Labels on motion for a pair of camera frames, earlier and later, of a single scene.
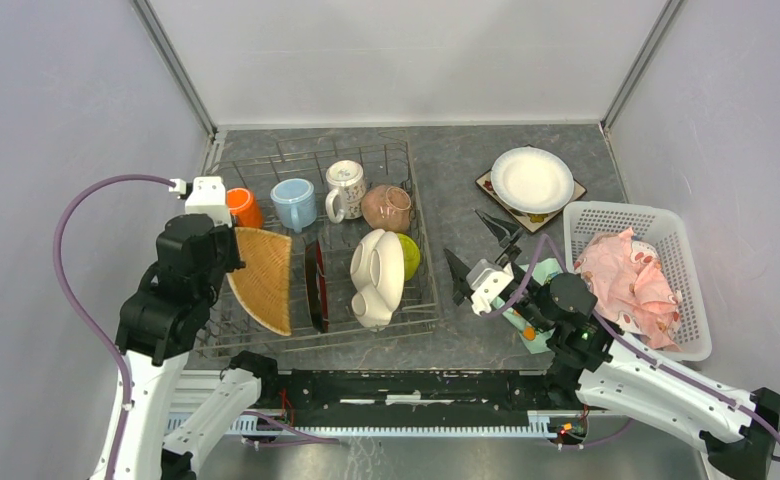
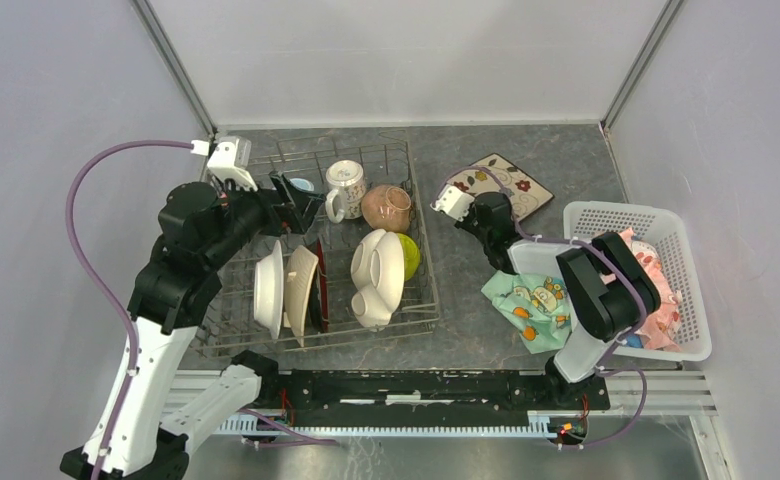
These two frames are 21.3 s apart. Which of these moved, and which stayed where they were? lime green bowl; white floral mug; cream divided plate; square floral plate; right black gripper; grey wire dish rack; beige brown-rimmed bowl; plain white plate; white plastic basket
Moved: right black gripper; square floral plate; plain white plate
Stayed: cream divided plate; lime green bowl; white plastic basket; white floral mug; beige brown-rimmed bowl; grey wire dish rack
